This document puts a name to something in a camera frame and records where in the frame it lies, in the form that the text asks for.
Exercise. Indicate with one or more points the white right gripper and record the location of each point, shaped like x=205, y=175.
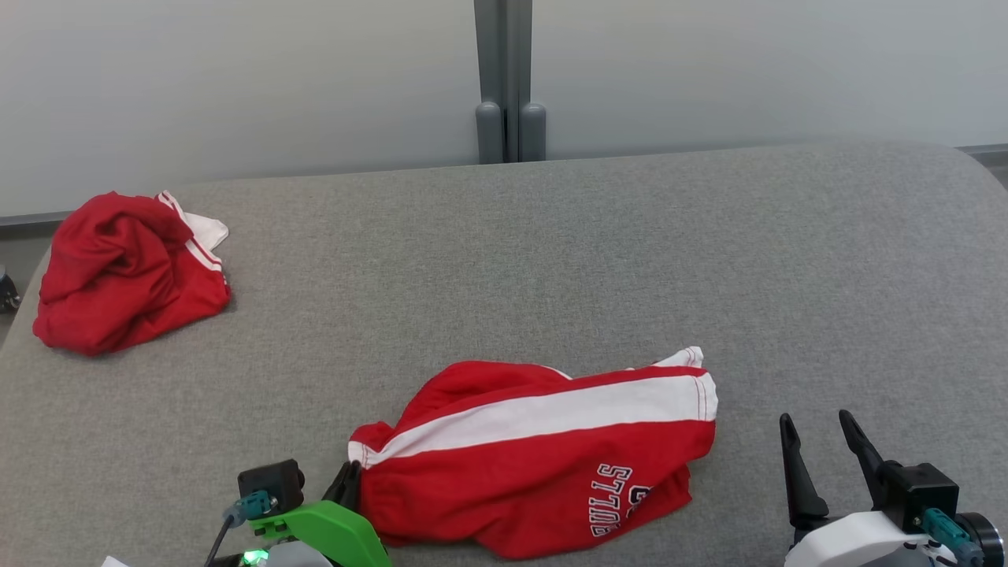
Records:
x=850, y=547

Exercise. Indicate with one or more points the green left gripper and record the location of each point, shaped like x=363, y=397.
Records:
x=339, y=531

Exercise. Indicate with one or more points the red white-striped Bulls shorts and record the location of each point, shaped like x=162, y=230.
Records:
x=535, y=472

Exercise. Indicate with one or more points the red Bulls jersey shirt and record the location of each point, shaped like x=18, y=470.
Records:
x=126, y=276

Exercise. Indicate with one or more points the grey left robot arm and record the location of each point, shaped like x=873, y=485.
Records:
x=299, y=557

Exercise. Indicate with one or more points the white paper label tag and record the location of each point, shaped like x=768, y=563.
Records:
x=116, y=561

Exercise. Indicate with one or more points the black caster foot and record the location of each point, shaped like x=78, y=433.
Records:
x=8, y=291

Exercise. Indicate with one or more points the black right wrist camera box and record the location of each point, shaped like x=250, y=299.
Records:
x=921, y=492

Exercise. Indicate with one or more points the grey wall baseboard strip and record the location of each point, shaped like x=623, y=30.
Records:
x=35, y=220
x=984, y=153

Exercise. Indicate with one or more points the metal partition post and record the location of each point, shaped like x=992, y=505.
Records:
x=504, y=79

